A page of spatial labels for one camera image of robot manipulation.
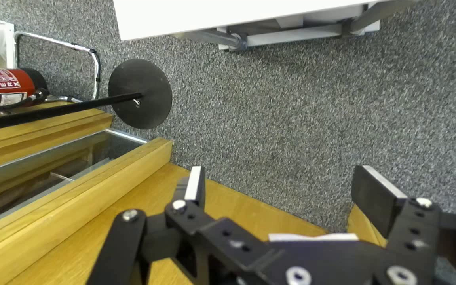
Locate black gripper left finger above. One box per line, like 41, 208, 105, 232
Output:
86, 164, 273, 285

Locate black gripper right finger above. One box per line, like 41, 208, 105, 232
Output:
350, 164, 444, 285

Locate light wooden door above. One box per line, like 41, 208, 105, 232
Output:
5, 161, 390, 285

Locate white appliance base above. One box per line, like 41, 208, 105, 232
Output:
113, 0, 379, 41

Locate red fire extinguisher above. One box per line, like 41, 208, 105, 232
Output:
0, 61, 51, 109

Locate wooden frame with glass panel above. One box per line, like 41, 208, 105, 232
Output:
0, 107, 174, 285

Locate white metal tube frame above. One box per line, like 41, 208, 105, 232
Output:
15, 30, 103, 102

